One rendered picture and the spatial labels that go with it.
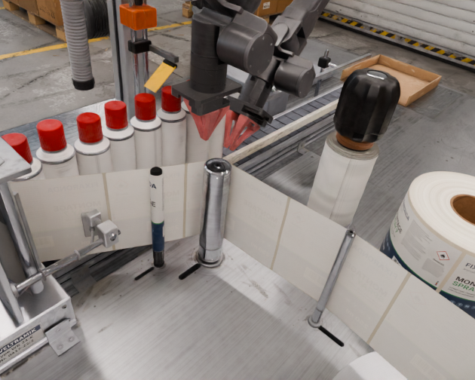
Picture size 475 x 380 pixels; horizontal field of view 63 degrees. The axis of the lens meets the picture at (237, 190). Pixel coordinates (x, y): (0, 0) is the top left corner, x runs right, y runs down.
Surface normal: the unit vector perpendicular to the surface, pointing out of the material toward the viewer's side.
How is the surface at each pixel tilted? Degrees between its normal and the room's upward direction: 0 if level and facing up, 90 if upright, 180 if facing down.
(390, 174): 0
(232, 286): 0
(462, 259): 90
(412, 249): 90
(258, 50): 90
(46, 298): 0
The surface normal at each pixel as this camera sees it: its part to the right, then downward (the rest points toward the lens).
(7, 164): 0.11, -0.77
